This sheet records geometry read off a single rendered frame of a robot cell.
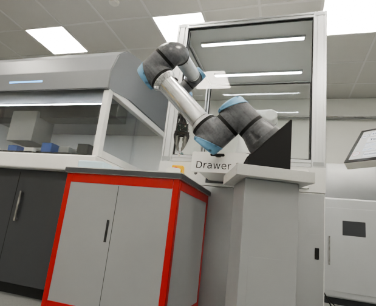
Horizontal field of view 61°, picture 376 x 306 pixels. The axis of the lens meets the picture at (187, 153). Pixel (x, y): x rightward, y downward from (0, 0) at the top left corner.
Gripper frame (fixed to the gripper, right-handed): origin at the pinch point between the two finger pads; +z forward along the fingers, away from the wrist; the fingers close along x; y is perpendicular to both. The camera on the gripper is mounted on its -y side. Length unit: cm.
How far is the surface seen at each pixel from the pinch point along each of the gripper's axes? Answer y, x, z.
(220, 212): -14.0, 28.4, 32.6
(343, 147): -284, 235, -102
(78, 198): 24, -45, 36
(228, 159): 20.6, 26.1, 8.0
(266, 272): 68, 36, 56
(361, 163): 20, 95, 2
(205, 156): 16.8, 14.2, 6.5
